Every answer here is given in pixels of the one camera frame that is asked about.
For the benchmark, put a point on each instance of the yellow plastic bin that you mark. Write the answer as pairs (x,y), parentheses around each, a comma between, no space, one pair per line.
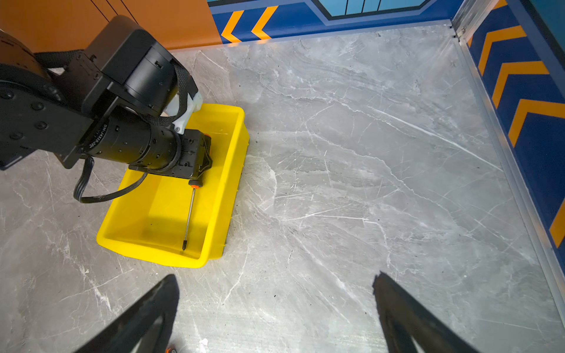
(149,223)

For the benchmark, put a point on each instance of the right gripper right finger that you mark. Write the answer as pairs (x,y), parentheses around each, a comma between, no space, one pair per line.
(407,324)

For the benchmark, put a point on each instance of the black orange handled screwdriver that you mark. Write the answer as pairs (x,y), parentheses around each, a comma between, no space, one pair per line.
(190,212)

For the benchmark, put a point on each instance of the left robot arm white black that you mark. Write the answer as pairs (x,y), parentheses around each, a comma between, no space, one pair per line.
(124,98)

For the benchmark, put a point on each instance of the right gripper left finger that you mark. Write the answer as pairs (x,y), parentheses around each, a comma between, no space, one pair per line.
(146,326)

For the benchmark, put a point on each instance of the right aluminium corner post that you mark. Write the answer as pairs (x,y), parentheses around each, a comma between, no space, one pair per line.
(467,18)

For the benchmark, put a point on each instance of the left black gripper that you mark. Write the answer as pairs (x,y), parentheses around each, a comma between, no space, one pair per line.
(170,154)

